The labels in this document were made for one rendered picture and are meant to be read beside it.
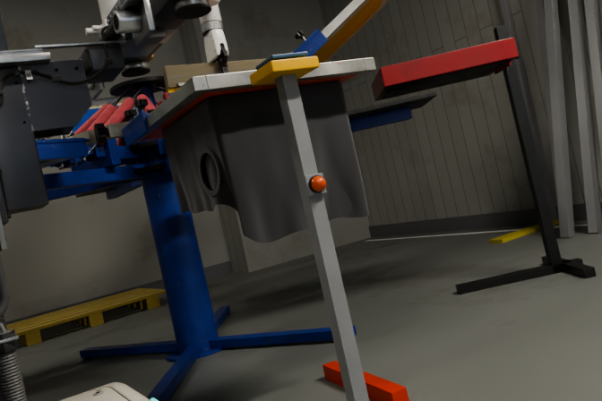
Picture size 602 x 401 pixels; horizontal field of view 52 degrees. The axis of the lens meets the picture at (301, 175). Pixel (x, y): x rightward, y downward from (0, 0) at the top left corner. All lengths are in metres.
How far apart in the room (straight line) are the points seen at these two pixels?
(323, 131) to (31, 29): 4.59
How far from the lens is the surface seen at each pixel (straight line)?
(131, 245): 5.96
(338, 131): 1.88
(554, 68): 4.32
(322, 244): 1.48
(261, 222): 1.74
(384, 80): 2.79
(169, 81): 2.08
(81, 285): 5.86
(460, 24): 5.35
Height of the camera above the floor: 0.64
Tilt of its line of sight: 1 degrees up
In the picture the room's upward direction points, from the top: 13 degrees counter-clockwise
